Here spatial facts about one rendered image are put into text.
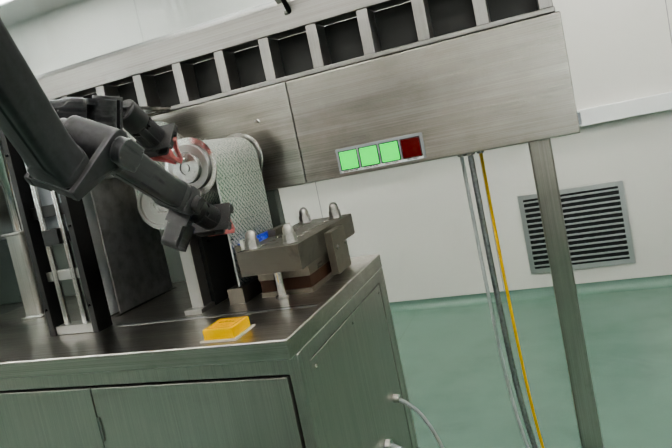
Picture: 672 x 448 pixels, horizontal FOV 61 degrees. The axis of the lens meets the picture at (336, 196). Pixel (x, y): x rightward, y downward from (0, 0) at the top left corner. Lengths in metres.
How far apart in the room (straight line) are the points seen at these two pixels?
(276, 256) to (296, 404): 0.35
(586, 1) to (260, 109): 2.61
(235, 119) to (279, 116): 0.14
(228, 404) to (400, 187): 2.94
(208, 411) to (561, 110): 1.07
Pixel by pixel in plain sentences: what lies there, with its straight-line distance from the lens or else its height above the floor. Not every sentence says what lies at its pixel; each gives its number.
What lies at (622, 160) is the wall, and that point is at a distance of 3.91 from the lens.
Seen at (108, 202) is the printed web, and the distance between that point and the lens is 1.70.
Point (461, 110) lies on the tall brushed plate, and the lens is 1.54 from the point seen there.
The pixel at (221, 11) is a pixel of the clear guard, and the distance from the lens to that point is 1.81.
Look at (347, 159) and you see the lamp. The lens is 1.61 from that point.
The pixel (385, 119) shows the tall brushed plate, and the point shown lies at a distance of 1.58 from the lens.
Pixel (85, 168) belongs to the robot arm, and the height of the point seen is 1.27.
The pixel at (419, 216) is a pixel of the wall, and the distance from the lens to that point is 4.00.
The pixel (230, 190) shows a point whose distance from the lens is 1.47.
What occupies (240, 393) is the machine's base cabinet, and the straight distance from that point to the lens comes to 1.22.
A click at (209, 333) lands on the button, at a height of 0.92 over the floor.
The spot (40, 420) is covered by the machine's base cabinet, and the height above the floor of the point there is 0.74.
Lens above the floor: 1.23
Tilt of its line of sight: 5 degrees down
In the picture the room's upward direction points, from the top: 12 degrees counter-clockwise
